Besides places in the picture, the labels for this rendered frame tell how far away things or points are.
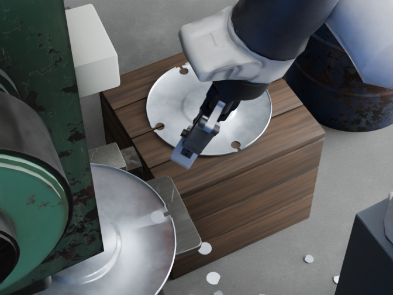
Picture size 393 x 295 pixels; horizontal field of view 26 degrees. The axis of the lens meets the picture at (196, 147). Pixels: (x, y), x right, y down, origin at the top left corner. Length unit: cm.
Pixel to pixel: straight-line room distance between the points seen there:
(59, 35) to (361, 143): 179
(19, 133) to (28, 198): 5
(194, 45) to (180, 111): 108
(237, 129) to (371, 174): 53
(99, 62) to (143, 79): 132
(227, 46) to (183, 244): 43
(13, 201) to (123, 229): 67
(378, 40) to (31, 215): 41
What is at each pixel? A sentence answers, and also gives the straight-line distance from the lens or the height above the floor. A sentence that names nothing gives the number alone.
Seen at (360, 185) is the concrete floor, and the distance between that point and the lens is 231.
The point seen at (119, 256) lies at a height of 78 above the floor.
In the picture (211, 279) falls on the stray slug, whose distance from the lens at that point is 138.
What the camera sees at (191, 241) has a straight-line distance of 126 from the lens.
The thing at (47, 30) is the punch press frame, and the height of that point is 139.
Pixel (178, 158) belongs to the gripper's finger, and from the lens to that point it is 113.
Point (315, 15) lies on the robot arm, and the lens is 85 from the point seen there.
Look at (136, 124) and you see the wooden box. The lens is 195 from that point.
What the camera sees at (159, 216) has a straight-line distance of 128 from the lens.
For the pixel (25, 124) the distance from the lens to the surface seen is 61.
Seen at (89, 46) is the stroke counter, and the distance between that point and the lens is 73.
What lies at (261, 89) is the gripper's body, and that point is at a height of 114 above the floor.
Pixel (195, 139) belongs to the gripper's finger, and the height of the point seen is 105.
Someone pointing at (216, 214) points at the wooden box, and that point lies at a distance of 196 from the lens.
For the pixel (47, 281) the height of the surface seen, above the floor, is 87.
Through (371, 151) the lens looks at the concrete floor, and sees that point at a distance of 239.
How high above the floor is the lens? 185
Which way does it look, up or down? 52 degrees down
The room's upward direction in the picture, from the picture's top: straight up
